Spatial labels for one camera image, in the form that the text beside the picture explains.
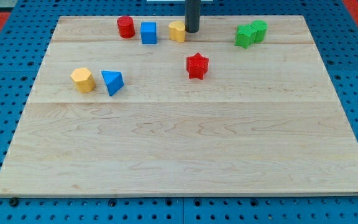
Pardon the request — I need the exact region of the yellow heart block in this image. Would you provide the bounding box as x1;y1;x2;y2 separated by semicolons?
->
168;21;186;42

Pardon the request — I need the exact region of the yellow hexagon block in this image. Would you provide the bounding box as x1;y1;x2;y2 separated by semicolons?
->
70;67;95;93

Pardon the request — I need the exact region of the red star block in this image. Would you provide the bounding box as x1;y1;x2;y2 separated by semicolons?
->
186;52;209;80

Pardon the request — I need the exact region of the light wooden board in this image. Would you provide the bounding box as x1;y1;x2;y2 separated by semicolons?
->
0;16;358;198

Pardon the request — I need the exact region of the blue triangle block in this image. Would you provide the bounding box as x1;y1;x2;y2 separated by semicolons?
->
101;70;124;96

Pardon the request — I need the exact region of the blue cube block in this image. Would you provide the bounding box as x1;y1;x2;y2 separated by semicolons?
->
140;22;157;44

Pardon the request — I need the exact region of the red cylinder block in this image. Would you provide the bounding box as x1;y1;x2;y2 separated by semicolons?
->
117;16;135;39

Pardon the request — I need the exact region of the green star block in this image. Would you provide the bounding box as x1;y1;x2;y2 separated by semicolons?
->
234;24;257;49

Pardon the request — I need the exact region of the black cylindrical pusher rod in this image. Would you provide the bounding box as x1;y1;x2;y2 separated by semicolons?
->
185;0;201;33

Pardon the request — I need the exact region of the green cylinder block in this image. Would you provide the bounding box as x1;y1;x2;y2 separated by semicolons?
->
251;20;268;43

